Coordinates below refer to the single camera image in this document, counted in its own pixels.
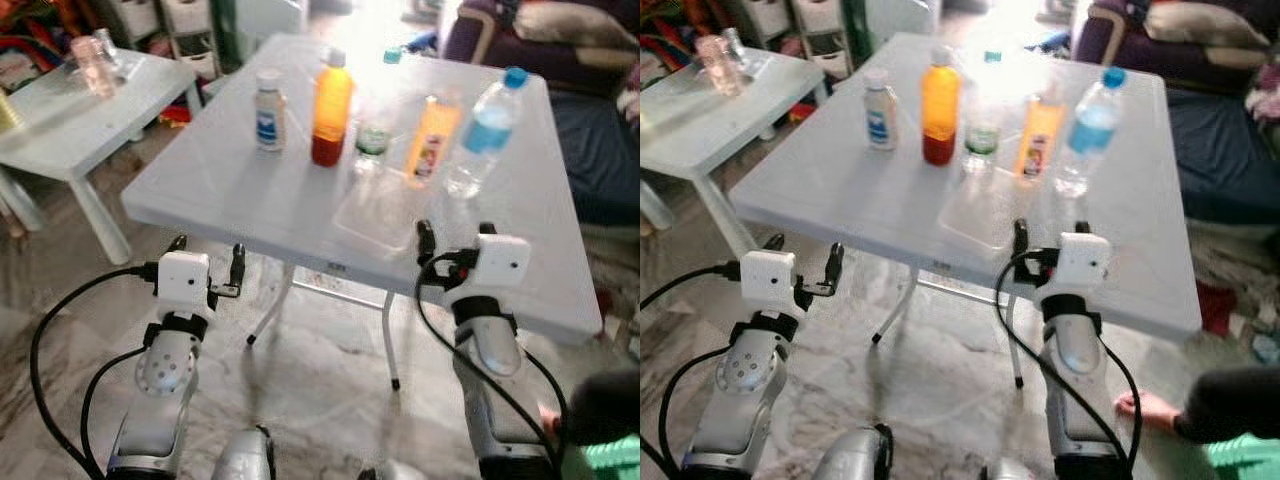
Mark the clear plastic tray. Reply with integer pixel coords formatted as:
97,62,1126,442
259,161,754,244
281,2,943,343
935,178,1031,251
332,178,429,253

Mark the large white plastic table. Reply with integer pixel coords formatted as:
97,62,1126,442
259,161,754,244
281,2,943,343
728,33,1203,391
120,33,608,391

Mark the flat orange bottle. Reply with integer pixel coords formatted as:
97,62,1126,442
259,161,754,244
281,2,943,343
403,92,466,188
1012,90,1068,186

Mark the blue-cap water bottle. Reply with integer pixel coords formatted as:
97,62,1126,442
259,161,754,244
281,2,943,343
443,66,531,201
1053,66,1129,199

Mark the clear bottle with green cap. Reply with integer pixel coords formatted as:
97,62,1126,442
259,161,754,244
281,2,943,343
962,48,1007,179
353,45,406,179

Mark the dark purple sofa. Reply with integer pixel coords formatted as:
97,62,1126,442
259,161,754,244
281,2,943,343
1070,0,1280,227
440,0,641,229

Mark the small white plastic table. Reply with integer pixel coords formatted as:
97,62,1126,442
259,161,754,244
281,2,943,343
640,45,829,259
0,48,204,266

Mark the small red object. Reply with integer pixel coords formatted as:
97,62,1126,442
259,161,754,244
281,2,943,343
1195,280,1238,338

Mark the small white blue-label bottle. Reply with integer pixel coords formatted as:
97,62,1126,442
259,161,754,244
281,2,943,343
863,68,899,153
254,68,288,153

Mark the orange juice bottle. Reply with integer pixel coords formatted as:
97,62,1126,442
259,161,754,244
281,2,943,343
310,47,356,169
920,45,963,168

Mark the grey left robot leg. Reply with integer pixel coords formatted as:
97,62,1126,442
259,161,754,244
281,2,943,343
212,424,278,480
812,424,894,480

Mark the pink glass jar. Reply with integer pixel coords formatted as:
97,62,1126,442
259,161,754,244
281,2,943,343
695,33,746,98
68,35,119,99

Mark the beige cushion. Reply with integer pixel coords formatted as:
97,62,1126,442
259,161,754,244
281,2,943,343
512,0,639,53
1143,0,1273,51

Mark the white drawer unit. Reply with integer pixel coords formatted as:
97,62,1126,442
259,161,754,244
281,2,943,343
103,0,219,83
735,0,851,81

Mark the colourful cloth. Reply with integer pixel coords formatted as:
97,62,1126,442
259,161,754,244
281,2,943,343
640,0,736,71
0,0,106,93

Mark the green plastic tub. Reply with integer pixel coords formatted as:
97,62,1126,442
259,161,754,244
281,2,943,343
1203,433,1280,480
558,433,641,480

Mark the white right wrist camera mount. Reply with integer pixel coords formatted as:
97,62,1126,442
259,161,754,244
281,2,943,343
1056,232,1113,293
470,233,532,294

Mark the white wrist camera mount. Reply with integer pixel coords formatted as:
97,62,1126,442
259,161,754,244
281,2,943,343
1056,232,1113,293
154,251,214,323
470,233,532,294
741,249,800,319

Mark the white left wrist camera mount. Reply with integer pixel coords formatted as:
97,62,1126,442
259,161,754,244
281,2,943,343
154,251,214,323
741,249,800,319

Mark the long black left arm cable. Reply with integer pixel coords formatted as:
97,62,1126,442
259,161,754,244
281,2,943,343
640,262,746,480
28,262,161,480

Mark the short black left arm cable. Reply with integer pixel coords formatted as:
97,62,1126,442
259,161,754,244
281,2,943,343
657,345,737,473
80,345,151,473

